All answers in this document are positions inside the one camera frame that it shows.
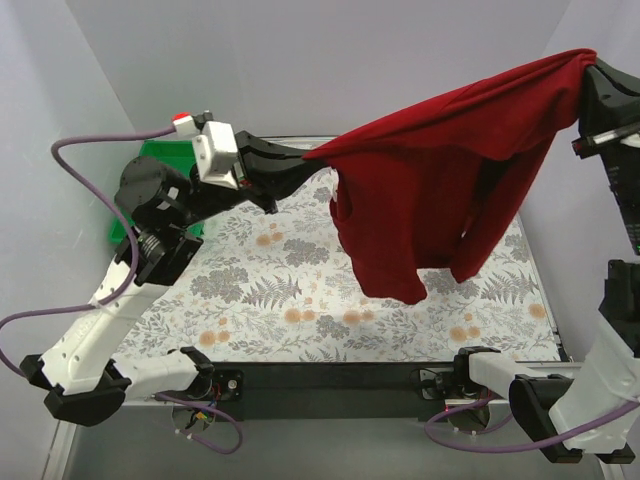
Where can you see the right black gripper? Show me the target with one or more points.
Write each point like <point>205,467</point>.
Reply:
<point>603,128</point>

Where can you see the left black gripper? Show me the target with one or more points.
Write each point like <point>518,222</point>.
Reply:
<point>248,167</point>

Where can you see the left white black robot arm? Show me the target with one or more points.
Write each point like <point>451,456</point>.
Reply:
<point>84,383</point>

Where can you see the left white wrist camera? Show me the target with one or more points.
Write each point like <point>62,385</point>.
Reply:
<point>214,146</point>

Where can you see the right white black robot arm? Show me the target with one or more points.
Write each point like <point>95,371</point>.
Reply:
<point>592,412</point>

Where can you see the floral patterned table mat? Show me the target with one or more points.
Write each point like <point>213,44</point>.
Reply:
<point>279,288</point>

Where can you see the red t shirt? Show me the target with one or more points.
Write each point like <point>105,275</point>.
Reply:
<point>436,185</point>

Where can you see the green plastic tray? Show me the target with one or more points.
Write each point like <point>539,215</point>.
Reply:
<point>154,187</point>

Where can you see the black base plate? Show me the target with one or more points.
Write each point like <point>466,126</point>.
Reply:
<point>338,390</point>

